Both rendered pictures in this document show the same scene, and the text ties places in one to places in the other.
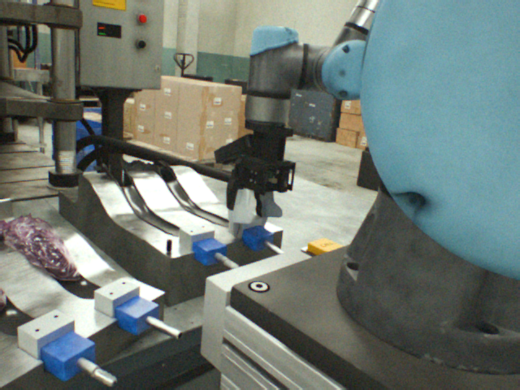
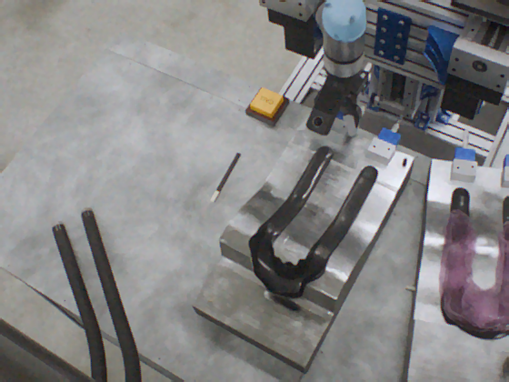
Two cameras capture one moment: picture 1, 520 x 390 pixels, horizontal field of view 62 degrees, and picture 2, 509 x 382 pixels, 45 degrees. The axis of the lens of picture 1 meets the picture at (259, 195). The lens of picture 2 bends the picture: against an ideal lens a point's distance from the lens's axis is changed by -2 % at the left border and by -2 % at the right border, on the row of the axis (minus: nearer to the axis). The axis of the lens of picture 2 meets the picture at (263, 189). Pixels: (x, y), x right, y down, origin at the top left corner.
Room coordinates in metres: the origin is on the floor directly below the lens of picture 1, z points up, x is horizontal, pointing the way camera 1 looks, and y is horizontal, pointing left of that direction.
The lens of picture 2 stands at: (1.03, 0.73, 2.05)
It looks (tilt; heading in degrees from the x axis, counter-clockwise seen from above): 61 degrees down; 264
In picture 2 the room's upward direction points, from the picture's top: 11 degrees counter-clockwise
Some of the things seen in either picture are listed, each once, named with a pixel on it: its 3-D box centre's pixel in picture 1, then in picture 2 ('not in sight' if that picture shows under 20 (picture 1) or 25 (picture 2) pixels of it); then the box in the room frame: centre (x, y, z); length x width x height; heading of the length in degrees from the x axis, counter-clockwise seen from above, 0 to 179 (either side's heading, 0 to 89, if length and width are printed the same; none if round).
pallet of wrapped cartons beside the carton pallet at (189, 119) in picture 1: (184, 119); not in sight; (5.17, 0.98, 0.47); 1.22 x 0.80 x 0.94; 53
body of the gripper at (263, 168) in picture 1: (264, 157); (344, 80); (0.75, 0.00, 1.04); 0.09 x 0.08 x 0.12; 45
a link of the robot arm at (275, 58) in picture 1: (274, 62); (344, 26); (0.75, 0.00, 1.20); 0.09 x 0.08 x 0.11; 93
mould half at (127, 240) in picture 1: (160, 210); (306, 230); (0.90, 0.21, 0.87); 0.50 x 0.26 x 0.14; 45
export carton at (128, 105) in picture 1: (136, 115); not in sight; (5.99, 1.81, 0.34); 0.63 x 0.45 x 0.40; 49
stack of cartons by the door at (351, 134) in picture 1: (364, 123); not in sight; (7.46, -1.63, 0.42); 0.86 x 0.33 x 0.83; 49
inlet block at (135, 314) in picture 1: (142, 317); (464, 155); (0.51, 0.14, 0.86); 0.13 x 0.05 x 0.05; 62
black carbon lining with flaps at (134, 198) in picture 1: (160, 192); (314, 216); (0.88, 0.21, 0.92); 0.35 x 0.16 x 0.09; 45
